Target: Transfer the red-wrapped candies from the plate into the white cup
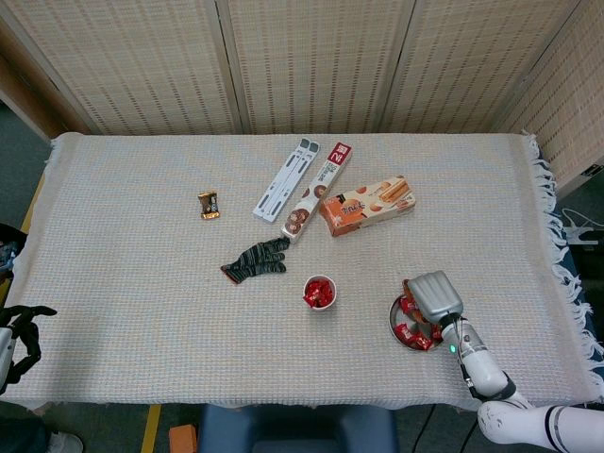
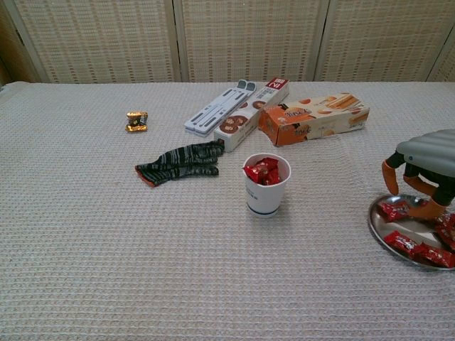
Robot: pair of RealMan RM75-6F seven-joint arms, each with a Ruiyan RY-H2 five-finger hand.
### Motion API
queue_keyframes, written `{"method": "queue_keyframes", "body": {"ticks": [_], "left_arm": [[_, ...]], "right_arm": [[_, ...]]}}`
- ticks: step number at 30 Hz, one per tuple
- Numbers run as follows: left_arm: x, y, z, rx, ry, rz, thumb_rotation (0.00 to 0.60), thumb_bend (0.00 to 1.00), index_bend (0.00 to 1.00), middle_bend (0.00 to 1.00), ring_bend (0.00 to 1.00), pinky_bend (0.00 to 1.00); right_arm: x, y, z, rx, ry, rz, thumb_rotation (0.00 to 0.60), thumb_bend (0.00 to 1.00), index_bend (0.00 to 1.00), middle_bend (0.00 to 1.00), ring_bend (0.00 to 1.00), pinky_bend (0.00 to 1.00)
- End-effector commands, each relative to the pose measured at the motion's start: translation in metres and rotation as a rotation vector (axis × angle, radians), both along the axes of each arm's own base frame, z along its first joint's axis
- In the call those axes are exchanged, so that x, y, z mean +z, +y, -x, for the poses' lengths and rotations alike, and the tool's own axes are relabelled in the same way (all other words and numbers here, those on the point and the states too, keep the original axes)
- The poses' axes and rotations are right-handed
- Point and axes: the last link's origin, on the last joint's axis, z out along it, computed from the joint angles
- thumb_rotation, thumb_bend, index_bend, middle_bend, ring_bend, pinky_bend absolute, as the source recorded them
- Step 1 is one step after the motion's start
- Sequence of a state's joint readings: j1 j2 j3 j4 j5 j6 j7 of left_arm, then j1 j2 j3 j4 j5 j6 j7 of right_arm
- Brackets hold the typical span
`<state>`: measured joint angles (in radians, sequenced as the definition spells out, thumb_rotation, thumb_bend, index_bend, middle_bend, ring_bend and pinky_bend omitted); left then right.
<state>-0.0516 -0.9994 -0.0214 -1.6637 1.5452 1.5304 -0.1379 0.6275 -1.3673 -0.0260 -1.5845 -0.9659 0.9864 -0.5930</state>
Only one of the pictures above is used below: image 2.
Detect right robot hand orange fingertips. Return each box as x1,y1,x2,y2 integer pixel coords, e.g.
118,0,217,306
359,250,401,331
382,129,455,218

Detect metal bowl of red candies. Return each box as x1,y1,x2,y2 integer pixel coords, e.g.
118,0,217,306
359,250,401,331
368,193,455,271

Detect white paper cup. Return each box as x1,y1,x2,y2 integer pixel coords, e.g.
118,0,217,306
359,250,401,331
242,152,291,219

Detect bamboo folding screen panel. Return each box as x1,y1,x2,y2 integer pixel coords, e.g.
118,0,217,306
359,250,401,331
173,0,330,83
3,0,184,85
314,0,455,83
426,31,455,83

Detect orange wafer roll box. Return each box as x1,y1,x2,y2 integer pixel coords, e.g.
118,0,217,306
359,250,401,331
257,92,370,147

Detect long white cookie box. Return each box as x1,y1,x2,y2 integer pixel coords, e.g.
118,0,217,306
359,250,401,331
213,77,290,153

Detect white grey folding stand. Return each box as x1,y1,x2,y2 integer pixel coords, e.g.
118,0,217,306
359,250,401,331
183,79,258,138

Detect black grey knit glove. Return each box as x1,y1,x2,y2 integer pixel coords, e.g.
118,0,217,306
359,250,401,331
134,140,225,188

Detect brown gold snack packet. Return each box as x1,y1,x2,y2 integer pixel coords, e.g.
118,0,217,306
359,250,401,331
124,111,149,134

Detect beige woven tablecloth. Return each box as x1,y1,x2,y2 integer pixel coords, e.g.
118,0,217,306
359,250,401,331
0,80,455,341

